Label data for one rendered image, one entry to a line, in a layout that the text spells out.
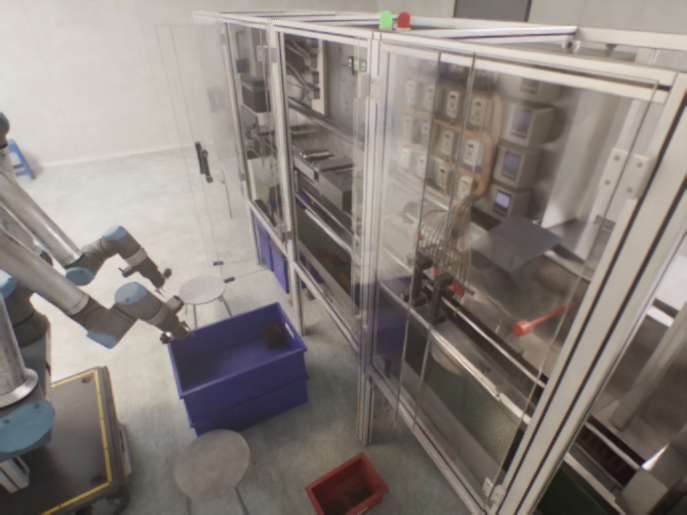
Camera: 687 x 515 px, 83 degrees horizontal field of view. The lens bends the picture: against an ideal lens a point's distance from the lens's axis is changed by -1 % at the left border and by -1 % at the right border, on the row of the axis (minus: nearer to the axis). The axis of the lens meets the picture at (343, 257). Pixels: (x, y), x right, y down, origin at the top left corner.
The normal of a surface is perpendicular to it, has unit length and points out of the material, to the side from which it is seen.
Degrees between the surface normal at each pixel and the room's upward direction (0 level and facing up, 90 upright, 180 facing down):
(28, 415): 95
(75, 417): 0
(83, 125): 90
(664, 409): 90
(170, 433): 0
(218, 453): 0
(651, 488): 90
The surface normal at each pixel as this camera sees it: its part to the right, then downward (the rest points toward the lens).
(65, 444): 0.00, -0.83
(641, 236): -0.89, 0.25
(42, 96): 0.46, 0.49
